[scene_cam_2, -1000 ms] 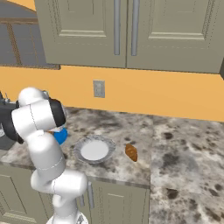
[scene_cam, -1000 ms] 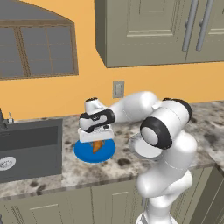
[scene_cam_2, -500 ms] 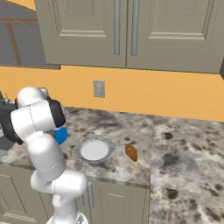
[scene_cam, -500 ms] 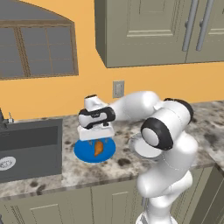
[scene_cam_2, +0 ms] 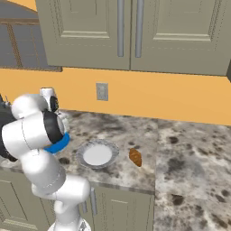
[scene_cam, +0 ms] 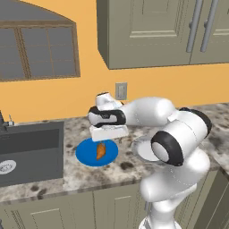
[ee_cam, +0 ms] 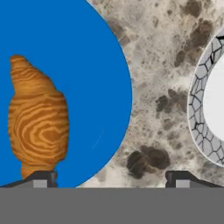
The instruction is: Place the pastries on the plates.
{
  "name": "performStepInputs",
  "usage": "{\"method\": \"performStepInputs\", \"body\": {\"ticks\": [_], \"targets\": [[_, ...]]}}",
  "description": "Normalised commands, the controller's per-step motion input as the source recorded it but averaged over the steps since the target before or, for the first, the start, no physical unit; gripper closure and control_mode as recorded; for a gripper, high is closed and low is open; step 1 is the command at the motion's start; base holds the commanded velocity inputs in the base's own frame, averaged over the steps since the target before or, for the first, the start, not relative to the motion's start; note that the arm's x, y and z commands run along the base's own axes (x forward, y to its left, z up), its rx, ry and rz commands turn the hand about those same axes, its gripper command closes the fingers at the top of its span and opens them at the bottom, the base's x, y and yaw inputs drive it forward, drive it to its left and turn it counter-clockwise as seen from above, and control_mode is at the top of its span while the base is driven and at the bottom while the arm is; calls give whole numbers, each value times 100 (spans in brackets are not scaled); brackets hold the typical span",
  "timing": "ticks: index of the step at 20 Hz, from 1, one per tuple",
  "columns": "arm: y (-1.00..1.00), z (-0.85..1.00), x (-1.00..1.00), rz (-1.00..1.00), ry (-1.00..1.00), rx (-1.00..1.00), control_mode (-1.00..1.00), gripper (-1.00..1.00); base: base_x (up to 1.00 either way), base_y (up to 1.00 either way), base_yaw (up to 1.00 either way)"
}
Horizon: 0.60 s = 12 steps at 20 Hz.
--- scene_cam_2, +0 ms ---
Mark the grey-green wall cupboard door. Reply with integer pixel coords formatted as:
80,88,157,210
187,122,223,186
35,0,132,71
130,0,231,77

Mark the black hob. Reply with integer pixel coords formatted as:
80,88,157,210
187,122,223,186
0,94,20,163

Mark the grey-green base cupboard door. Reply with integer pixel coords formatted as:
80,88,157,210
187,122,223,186
0,170,59,231
95,186,156,231

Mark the brown croissant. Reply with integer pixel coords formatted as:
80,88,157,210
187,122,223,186
128,147,143,168

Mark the wood framed window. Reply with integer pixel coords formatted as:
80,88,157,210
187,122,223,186
0,0,63,73

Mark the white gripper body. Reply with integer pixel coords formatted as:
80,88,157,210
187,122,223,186
57,110,70,134

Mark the grey wall socket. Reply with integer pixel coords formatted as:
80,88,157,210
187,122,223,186
96,82,109,102

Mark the grey rimmed white plate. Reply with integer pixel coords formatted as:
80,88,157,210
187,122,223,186
75,138,120,170

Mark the grey cupboard handle bar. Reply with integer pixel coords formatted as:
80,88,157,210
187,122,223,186
116,0,125,58
134,0,144,59

